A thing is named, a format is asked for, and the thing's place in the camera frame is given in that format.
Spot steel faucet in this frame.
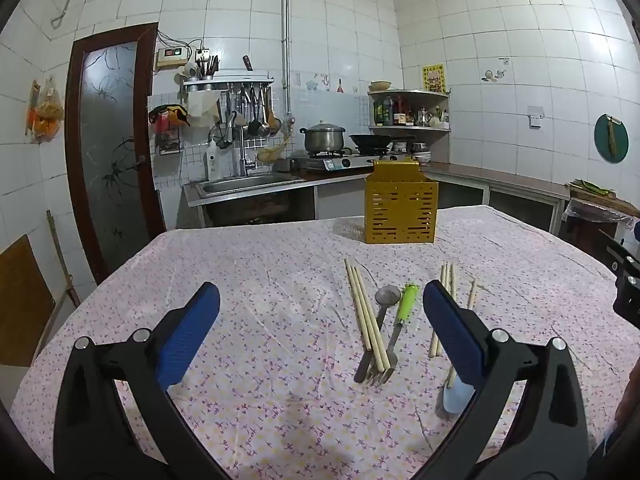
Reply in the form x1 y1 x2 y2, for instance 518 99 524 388
224 111 257 177

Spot pale blue plastic spoon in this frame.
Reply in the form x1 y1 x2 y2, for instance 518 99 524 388
436 377 474 419

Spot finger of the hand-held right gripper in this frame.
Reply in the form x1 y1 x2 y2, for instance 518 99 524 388
599 229 640 277
614 274 640 322

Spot yellow perforated utensil holder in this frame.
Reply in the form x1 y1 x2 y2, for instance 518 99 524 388
364 157 439 245

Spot brown door with frosted glass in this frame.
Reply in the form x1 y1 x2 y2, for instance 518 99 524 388
65 22 168 286

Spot wooden board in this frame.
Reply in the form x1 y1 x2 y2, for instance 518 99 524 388
0 235 57 369

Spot kitchen counter with cabinets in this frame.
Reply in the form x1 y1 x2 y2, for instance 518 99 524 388
182 160 572 228

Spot hanging orange plastic bag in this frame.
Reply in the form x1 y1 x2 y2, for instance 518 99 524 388
25 77 66 144

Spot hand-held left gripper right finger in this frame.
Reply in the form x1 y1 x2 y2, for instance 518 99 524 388
422 280 589 480

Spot green vegetables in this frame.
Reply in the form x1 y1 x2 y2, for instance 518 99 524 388
567 178 619 199

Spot steel sink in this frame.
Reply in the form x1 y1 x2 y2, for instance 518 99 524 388
195 172 306 199

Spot grey wall pipe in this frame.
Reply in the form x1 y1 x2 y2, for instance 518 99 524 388
280 0 295 128

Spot clear plastic sheet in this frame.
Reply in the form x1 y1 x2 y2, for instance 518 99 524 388
562 197 640 227

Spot corner wall shelf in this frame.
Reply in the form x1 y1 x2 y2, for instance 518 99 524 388
367 89 452 134

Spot floral pink tablecloth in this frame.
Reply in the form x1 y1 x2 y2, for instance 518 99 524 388
10 205 640 480

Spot wooden stick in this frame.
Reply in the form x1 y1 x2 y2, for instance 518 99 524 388
46 210 82 309

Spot white soap bottle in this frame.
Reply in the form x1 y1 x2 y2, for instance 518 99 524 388
205 135 222 181

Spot green-handled fork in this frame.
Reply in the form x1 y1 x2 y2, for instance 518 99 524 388
369 283 421 387

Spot gas stove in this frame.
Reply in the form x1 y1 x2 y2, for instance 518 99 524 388
290 152 382 177

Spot metal spoon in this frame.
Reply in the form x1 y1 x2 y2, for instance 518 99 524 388
354 285 402 384

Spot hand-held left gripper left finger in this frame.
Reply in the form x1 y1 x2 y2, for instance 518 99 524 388
52 281 236 480

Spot metal wall utensil rack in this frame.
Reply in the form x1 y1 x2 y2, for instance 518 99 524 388
181 55 284 141

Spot black wok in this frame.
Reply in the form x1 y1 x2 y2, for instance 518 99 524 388
348 132 417 156

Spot white wall control box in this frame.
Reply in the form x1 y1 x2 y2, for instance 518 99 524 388
153 46 194 72

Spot steel cooking pot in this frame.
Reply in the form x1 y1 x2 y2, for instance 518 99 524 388
299 121 347 156

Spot yellow wall poster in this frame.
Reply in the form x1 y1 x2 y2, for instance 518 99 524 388
421 63 446 94

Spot colourful cloth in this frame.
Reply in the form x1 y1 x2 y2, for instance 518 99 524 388
148 104 192 134

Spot green round cutting board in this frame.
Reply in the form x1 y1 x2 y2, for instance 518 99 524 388
594 113 630 164

